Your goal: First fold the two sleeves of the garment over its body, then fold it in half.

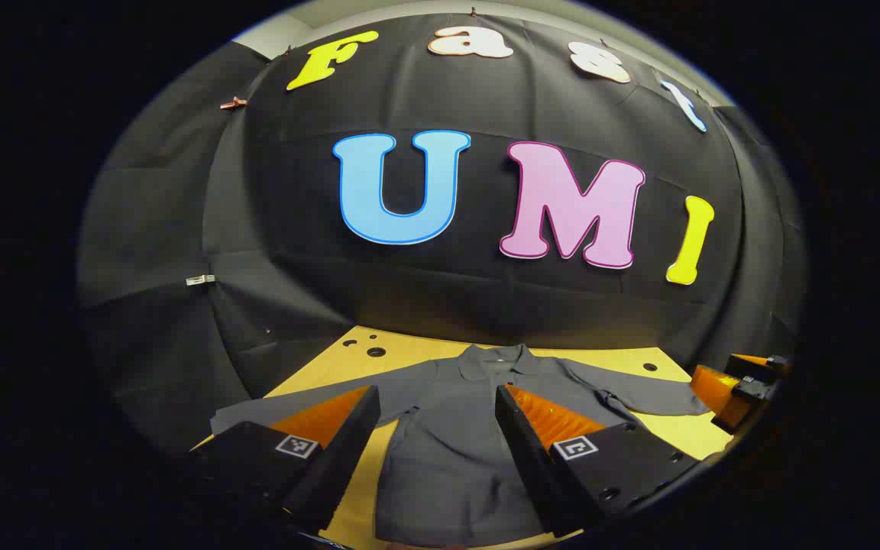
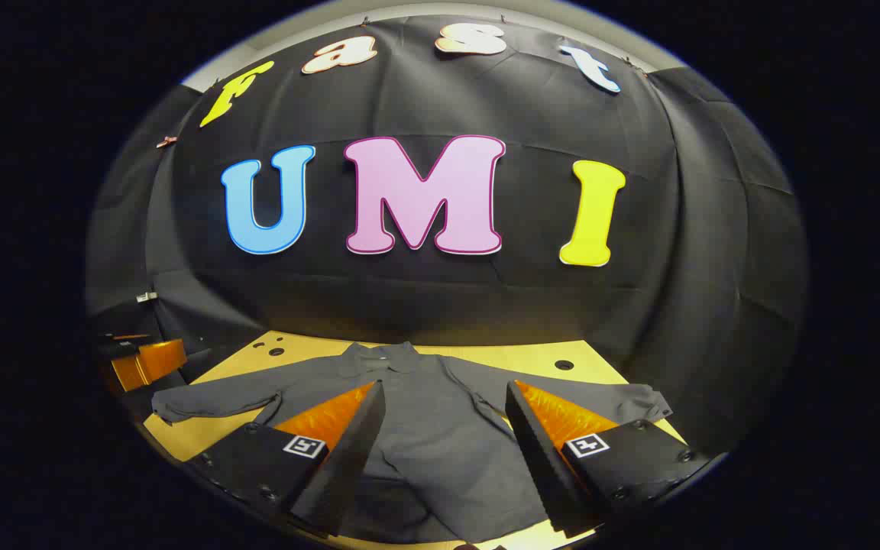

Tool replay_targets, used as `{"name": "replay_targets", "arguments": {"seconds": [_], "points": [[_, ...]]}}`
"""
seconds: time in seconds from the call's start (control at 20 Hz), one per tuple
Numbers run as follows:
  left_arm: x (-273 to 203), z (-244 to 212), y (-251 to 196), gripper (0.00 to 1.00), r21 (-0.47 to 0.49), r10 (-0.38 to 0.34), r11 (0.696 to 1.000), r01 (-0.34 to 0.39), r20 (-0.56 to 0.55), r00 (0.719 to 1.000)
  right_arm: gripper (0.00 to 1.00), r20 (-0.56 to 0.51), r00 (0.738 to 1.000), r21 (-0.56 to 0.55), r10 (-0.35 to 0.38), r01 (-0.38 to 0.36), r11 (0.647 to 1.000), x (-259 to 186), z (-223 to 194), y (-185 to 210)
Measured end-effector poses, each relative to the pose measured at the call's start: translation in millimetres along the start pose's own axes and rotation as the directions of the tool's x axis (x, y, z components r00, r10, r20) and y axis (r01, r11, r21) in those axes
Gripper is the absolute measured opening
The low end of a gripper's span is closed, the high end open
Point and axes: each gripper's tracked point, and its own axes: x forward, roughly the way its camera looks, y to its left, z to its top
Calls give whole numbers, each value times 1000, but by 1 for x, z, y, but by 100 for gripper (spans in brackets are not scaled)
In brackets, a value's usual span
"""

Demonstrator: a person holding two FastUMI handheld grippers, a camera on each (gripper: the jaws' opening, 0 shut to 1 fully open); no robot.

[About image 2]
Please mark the silver metal clip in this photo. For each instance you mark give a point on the silver metal clip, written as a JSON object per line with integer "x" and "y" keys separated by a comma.
{"x": 146, "y": 296}

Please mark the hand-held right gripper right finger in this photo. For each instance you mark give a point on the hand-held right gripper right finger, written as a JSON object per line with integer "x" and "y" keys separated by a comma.
{"x": 543, "y": 458}

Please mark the grey long-sleeved shirt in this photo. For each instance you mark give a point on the grey long-sleeved shirt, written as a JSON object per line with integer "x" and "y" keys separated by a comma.
{"x": 440, "y": 428}

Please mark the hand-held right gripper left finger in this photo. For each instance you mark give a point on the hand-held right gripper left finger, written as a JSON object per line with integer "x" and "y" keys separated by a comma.
{"x": 348, "y": 458}

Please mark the copper metal clip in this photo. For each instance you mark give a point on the copper metal clip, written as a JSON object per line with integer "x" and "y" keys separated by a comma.
{"x": 166, "y": 141}

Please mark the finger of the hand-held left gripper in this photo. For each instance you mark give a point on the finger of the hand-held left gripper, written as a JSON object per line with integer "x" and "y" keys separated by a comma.
{"x": 150, "y": 363}

